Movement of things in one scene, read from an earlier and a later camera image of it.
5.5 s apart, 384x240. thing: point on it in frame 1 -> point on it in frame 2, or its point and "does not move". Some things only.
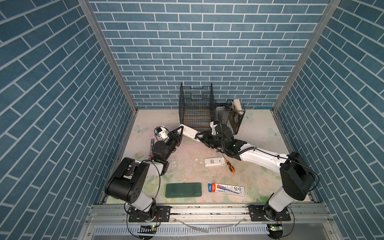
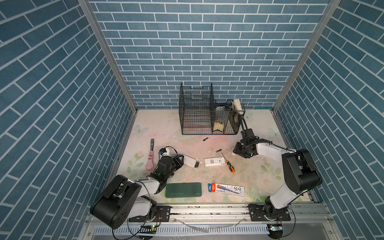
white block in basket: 237,105 does not move
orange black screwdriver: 230,166 does not move
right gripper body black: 212,141 -> 241,150
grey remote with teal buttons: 189,132 -> 191,161
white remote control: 214,161 does not move
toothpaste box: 229,189 does not move
